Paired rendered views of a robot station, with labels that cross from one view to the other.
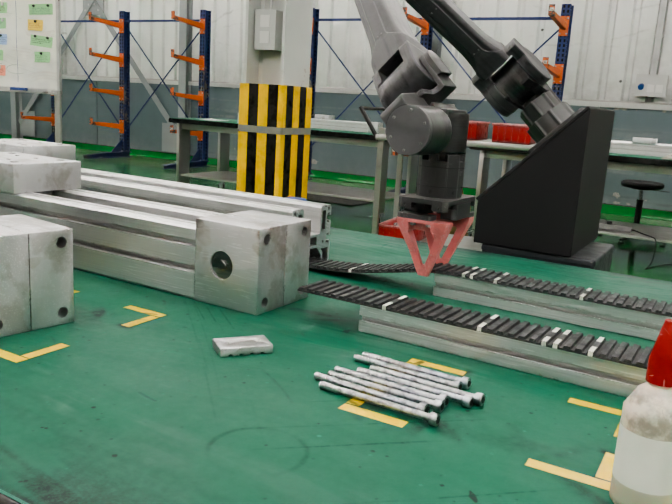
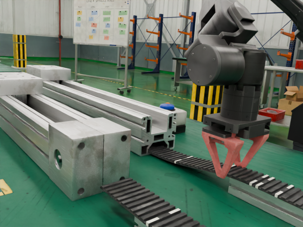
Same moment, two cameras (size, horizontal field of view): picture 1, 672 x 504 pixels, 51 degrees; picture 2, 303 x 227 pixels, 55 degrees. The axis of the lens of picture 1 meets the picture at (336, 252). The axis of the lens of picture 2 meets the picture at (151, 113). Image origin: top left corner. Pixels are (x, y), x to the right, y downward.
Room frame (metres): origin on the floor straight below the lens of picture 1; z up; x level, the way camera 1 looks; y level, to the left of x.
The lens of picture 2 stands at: (0.40, -0.14, 1.01)
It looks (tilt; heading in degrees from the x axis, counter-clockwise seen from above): 13 degrees down; 19
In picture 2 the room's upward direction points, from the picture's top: 4 degrees clockwise
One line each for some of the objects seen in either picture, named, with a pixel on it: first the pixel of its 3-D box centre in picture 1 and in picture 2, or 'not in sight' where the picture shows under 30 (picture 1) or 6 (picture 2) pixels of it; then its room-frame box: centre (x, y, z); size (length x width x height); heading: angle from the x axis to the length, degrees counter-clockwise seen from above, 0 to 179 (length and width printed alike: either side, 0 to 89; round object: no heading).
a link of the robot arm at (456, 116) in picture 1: (442, 131); (242, 66); (0.88, -0.12, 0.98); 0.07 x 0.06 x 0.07; 147
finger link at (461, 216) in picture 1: (438, 235); (238, 146); (0.89, -0.13, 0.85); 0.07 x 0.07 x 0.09; 60
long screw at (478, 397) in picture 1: (424, 383); not in sight; (0.56, -0.08, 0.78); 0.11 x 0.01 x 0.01; 55
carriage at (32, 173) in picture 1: (13, 180); (12, 87); (1.02, 0.48, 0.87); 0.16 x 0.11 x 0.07; 59
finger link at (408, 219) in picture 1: (430, 238); (229, 148); (0.87, -0.12, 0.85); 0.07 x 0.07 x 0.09; 60
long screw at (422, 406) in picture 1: (368, 391); not in sight; (0.53, -0.03, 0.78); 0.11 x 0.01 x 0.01; 55
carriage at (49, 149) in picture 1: (23, 160); (48, 75); (1.31, 0.59, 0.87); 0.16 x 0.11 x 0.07; 59
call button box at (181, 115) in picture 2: not in sight; (163, 120); (1.14, 0.08, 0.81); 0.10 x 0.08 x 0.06; 149
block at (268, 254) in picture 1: (259, 257); (95, 153); (0.80, 0.09, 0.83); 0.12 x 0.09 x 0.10; 149
